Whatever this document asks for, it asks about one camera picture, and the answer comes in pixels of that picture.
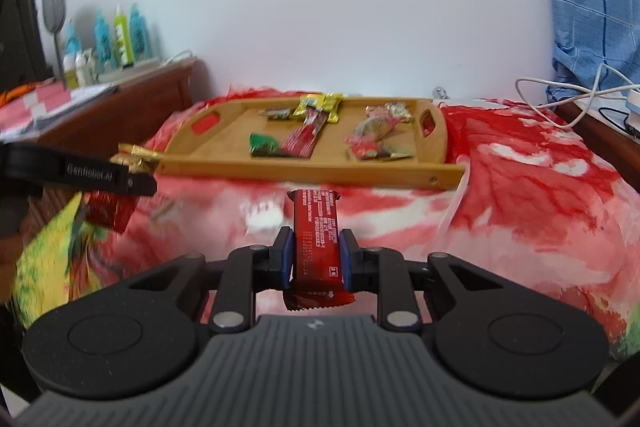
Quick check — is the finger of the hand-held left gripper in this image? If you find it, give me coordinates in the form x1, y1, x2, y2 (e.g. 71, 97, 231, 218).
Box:
124, 166, 159, 198

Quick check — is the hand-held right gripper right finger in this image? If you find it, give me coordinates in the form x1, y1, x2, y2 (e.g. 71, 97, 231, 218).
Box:
340, 229, 503, 334

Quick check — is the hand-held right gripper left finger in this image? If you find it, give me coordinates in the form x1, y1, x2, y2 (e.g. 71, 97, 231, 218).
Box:
129, 227, 294, 334

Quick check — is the gold red candy packet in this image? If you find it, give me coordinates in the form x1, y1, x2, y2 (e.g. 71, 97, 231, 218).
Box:
117, 144, 162, 172

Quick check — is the red snack bar packet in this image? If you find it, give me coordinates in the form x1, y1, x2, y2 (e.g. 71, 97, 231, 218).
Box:
284, 189, 357, 309

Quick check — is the wooden tray with handles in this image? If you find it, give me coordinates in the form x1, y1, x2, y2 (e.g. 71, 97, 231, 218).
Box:
157, 96, 467, 192

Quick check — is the red packet with dark ends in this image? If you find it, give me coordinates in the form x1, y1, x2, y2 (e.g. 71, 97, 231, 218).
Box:
279, 107, 329, 158

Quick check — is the gold green snack packet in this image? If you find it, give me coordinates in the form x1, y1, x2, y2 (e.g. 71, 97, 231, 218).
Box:
380, 142, 417, 160

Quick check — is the clear packet of nuts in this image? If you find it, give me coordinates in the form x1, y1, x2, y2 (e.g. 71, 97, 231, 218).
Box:
356, 117, 402, 142

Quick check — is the yellow snack packet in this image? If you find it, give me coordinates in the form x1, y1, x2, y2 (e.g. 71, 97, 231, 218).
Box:
294, 93, 344, 124

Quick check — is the pink book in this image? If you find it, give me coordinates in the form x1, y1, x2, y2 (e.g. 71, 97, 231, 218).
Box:
0, 83, 71, 136

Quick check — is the wooden cabinet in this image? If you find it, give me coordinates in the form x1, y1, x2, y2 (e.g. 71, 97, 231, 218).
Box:
30, 58, 211, 158

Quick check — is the stack of papers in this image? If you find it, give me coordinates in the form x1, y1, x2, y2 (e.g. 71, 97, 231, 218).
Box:
65, 84, 119, 108

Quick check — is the grey flat box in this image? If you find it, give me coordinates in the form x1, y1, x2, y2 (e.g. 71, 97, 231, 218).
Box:
97, 57, 164, 83

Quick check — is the small teal bottle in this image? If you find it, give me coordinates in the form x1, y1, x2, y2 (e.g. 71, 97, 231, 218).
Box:
64, 24, 81, 58

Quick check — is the tall teal bottle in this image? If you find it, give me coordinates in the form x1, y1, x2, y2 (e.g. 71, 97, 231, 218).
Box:
129, 4, 151, 62
94, 11, 112, 72

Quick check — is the yellow green bottle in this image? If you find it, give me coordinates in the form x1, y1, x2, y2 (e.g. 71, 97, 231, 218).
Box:
113, 5, 134, 68

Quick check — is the round mesh swatter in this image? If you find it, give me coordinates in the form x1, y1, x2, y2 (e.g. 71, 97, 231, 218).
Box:
42, 0, 69, 72

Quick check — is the black screen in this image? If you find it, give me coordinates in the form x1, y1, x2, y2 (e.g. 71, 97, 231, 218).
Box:
0, 0, 52, 84

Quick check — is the red printed blanket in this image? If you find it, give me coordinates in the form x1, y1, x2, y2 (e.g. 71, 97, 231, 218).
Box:
10, 87, 640, 363

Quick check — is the thin white cable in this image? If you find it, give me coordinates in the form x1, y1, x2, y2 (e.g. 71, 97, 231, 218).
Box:
162, 50, 195, 68

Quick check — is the thick white cable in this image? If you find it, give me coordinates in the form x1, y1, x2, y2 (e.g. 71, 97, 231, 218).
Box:
515, 64, 640, 128

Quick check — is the wooden bed frame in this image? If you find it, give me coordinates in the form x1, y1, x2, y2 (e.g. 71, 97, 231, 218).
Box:
552, 99, 640, 193

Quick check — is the black cable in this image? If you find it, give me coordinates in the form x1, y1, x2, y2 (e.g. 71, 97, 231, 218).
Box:
597, 107, 636, 133

